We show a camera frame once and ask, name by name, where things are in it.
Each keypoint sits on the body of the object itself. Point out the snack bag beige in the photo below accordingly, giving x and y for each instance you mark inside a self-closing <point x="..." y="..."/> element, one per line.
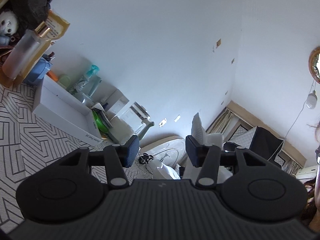
<point x="58" y="26"/>

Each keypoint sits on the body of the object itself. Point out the green spray bottle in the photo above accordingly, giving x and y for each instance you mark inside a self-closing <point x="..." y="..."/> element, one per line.
<point x="84" y="80"/>

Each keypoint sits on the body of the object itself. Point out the white fan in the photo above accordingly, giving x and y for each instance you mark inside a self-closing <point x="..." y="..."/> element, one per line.
<point x="170" y="150"/>

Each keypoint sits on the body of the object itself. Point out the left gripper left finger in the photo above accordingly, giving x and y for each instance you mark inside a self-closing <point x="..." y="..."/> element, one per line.
<point x="75" y="185"/>

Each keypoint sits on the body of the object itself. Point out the white shopping bag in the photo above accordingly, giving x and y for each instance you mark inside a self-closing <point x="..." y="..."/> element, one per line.
<point x="197" y="146"/>

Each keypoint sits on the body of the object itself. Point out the hanging light bulb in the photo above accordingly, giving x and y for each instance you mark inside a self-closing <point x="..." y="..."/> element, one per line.
<point x="311" y="100"/>

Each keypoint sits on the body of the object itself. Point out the green flat package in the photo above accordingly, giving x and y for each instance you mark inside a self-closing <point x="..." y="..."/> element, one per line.
<point x="102" y="128"/>

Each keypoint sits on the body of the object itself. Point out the white tablet box lid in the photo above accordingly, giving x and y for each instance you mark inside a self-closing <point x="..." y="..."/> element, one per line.
<point x="59" y="108"/>

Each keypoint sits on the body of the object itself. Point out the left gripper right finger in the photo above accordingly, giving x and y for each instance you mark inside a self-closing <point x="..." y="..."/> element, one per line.
<point x="246" y="183"/>

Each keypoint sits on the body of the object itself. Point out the blue pen holder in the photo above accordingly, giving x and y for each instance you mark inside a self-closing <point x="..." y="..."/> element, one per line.
<point x="38" y="72"/>

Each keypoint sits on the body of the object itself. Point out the frosted clear bottle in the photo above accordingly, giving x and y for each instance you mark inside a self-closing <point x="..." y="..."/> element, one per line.
<point x="24" y="50"/>

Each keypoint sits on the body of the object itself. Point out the white carton box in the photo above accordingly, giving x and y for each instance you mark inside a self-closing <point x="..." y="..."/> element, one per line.
<point x="115" y="103"/>

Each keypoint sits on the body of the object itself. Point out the panda plush toy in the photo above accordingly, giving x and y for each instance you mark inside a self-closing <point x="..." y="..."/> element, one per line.
<point x="9" y="23"/>

